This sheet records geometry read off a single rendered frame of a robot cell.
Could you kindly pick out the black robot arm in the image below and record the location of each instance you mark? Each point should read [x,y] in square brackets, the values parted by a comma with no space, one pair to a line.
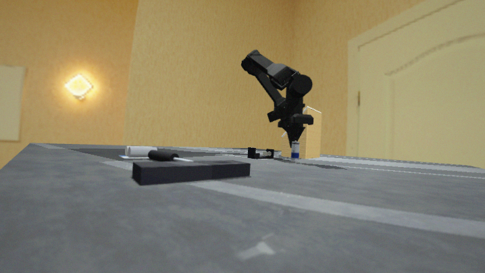
[280,76]

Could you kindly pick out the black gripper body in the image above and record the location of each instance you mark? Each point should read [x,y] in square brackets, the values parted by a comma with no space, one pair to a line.
[297,118]

